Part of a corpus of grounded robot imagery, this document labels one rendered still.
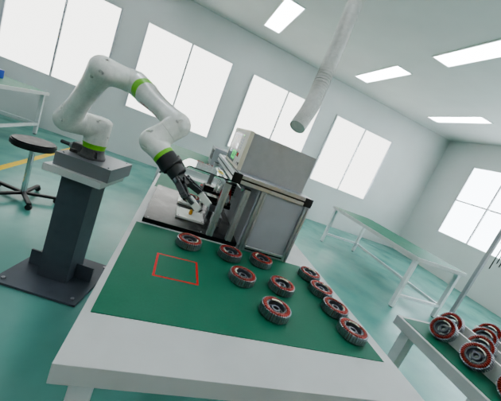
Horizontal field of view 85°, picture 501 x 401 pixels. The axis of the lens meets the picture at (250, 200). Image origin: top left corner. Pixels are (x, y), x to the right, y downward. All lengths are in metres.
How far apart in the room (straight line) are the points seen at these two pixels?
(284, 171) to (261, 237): 0.37
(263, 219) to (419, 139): 7.40
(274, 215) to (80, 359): 0.99
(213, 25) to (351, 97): 3.42
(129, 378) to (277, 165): 1.08
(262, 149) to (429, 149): 7.62
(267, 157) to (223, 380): 1.00
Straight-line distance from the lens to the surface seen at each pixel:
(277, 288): 1.14
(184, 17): 6.43
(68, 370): 0.71
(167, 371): 0.72
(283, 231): 1.44
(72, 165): 1.82
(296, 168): 1.47
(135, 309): 0.84
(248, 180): 1.29
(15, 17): 6.99
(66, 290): 2.10
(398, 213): 8.74
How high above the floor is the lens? 1.27
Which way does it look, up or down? 11 degrees down
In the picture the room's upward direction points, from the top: 22 degrees clockwise
